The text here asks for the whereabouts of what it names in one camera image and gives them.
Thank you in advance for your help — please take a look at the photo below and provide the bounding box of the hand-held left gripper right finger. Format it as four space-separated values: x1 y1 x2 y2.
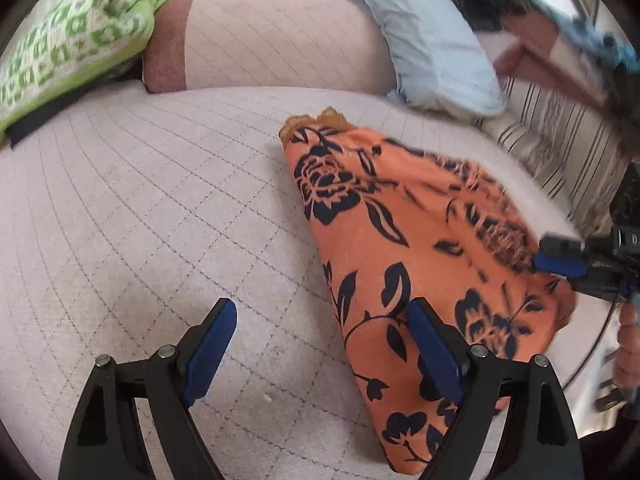
406 297 586 480

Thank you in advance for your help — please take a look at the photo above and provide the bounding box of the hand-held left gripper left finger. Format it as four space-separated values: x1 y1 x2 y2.
58 298 238 480

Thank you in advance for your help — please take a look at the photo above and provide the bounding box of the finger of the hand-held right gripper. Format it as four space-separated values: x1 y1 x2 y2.
532 234 588 278

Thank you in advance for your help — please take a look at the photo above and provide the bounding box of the orange floral garment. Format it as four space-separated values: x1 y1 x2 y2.
278 106 578 476

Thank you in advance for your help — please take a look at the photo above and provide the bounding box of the person's right hand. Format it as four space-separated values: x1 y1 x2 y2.
614 302 640 391

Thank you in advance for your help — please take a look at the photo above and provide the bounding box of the striped cushion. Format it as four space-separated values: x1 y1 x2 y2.
475 77 636 241

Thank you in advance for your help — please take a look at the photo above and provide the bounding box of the pink quilted bed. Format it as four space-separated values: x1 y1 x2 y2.
0 80 601 480

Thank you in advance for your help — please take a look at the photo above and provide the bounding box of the pink and maroon blanket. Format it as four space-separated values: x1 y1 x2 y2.
475 10 616 111

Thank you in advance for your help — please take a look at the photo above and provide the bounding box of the blue cloth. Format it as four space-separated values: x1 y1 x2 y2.
535 0 636 66

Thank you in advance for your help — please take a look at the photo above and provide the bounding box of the grey pillow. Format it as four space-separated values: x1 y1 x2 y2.
336 0 508 118

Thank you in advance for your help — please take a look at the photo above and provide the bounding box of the black cloth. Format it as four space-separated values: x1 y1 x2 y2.
7 77 146 148

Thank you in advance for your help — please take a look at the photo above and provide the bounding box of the pink quilted bolster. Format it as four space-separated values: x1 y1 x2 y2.
141 0 401 96

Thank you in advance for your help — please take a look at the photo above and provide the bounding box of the green patterned pillow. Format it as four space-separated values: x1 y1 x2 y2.
0 0 180 133

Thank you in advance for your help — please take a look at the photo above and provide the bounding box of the black cable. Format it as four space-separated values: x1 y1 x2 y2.
562 297 618 391

